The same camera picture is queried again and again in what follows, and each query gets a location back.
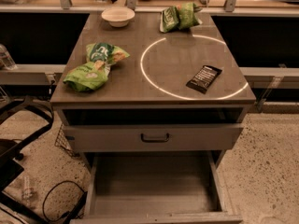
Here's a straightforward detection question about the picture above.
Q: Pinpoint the black floor cable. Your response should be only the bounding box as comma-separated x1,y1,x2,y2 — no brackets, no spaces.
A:
41,179,87,224

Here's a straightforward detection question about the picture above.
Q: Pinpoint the grey drawer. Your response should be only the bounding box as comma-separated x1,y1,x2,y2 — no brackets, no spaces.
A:
70,151,242,224
64,124,243,152

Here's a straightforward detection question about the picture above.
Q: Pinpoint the grey top drawer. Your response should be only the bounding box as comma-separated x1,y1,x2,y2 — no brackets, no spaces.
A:
64,124,243,152

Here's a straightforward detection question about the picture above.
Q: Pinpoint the clear plastic bottle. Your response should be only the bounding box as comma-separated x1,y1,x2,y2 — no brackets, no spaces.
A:
0,44,17,70

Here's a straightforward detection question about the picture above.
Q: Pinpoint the black wire basket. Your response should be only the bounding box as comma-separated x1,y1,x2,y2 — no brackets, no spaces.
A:
54,125,78,158

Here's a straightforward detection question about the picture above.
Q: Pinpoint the grey drawer cabinet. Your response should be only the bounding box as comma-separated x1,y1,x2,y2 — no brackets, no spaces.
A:
50,10,257,170

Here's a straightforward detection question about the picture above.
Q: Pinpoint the white bowl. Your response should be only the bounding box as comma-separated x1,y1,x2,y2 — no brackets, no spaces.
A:
101,7,135,28

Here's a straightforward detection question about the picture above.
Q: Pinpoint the green chip bag rear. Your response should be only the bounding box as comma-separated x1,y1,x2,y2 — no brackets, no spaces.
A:
159,3,203,33

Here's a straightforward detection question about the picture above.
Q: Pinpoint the green chip bag front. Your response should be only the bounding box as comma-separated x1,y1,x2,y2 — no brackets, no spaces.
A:
64,43,129,92

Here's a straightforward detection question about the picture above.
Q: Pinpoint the black snack bar packet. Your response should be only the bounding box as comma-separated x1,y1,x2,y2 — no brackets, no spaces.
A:
186,65,222,94

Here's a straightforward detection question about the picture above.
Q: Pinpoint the black chair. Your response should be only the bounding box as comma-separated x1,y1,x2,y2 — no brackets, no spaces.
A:
0,96,54,224

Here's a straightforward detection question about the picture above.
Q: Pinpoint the green chip bag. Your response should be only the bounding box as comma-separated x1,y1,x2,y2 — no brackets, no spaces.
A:
64,43,129,92
159,3,203,33

